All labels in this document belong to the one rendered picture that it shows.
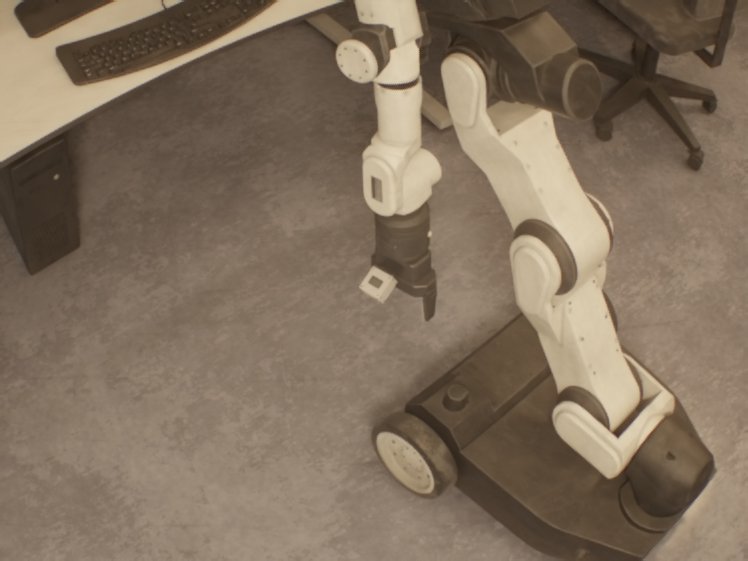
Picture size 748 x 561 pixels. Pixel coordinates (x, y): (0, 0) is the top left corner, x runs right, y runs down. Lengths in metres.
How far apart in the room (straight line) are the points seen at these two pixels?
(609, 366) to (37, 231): 1.36
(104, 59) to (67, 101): 0.12
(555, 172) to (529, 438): 0.57
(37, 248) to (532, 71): 1.37
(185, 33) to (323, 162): 0.91
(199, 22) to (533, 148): 0.68
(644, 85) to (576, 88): 1.46
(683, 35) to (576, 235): 1.11
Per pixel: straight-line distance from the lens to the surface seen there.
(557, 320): 1.93
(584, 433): 2.00
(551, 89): 1.66
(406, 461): 2.19
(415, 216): 1.77
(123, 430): 2.31
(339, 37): 3.14
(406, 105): 1.63
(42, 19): 2.18
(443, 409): 2.10
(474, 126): 1.80
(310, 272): 2.55
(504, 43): 1.67
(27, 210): 2.44
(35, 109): 1.92
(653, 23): 2.79
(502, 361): 2.21
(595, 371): 1.99
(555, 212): 1.83
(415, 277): 1.84
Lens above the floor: 1.96
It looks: 50 degrees down
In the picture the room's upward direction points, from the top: 7 degrees clockwise
